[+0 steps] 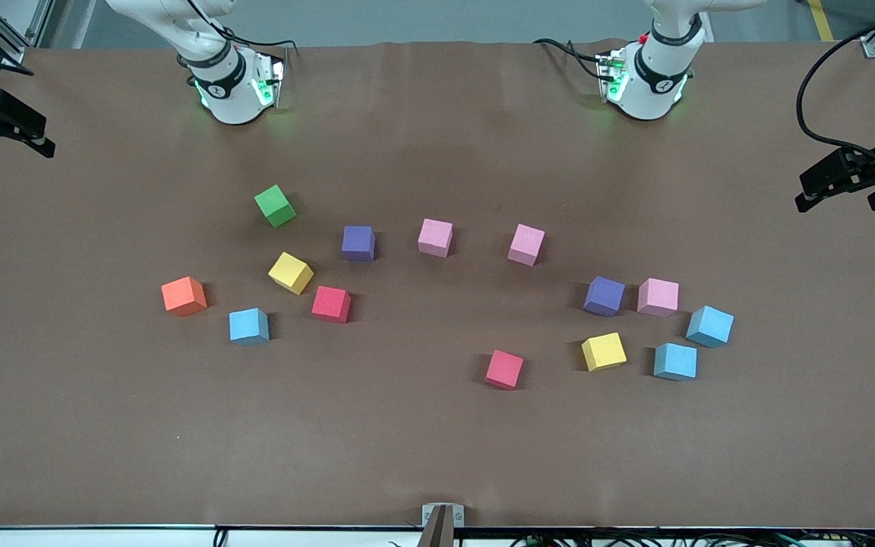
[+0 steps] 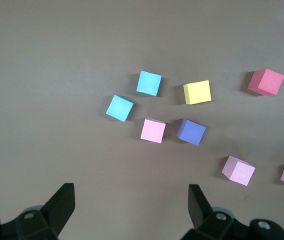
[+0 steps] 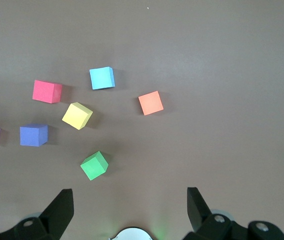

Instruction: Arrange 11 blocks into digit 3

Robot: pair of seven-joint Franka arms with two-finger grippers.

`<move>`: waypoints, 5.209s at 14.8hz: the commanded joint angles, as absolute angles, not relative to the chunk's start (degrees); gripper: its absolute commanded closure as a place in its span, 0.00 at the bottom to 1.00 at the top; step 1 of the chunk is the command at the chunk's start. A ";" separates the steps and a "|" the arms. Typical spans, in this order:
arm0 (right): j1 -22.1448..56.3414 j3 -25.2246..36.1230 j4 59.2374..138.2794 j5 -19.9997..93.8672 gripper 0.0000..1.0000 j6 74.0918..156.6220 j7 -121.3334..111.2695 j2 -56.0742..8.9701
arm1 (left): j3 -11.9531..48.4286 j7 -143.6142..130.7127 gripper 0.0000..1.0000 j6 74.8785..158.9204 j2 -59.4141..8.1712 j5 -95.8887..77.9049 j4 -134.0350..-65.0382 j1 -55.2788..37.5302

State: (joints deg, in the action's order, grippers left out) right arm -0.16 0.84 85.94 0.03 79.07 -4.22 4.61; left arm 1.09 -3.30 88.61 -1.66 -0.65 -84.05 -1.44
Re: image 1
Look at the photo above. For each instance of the light pink foam block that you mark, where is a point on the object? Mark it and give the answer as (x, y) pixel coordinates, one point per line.
(658, 297)
(435, 237)
(525, 245)

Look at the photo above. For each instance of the red foam block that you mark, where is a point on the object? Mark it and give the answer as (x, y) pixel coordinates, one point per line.
(503, 370)
(330, 304)

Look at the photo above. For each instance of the purple foam block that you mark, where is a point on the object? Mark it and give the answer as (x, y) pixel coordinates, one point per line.
(358, 243)
(604, 296)

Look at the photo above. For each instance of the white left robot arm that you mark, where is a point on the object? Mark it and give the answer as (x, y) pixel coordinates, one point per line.
(650, 91)

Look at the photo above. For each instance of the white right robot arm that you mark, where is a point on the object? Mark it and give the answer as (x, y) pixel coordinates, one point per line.
(229, 99)

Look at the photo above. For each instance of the blue foam block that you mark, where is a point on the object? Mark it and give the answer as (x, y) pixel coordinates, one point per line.
(248, 326)
(709, 327)
(674, 362)

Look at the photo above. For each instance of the orange foam block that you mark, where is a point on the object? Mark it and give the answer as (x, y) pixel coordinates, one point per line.
(184, 295)

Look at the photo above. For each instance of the green foam block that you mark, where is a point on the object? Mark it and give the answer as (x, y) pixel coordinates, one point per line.
(276, 207)

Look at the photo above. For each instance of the yellow foam block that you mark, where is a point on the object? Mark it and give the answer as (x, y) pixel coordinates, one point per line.
(603, 352)
(290, 273)

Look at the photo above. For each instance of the table cover mat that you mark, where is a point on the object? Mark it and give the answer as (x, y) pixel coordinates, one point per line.
(437, 456)

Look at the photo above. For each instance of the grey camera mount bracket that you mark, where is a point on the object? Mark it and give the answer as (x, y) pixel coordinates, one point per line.
(443, 524)

